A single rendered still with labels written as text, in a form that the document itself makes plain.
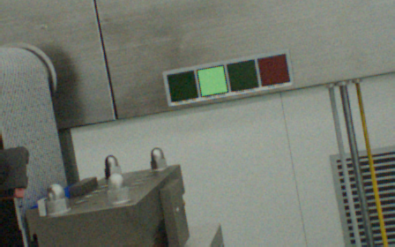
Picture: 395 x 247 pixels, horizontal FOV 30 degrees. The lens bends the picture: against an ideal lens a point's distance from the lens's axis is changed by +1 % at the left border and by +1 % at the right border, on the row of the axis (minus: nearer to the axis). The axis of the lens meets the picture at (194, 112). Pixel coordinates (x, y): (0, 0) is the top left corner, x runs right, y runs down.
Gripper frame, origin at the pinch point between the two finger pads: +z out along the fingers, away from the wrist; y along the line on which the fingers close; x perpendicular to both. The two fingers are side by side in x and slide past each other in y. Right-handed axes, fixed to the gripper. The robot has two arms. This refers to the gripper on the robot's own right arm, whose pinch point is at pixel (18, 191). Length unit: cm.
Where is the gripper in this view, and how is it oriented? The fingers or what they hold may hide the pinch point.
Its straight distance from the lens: 120.5
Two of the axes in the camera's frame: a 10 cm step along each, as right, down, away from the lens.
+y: 9.7, -1.7, -1.6
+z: 2.2, 4.4, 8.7
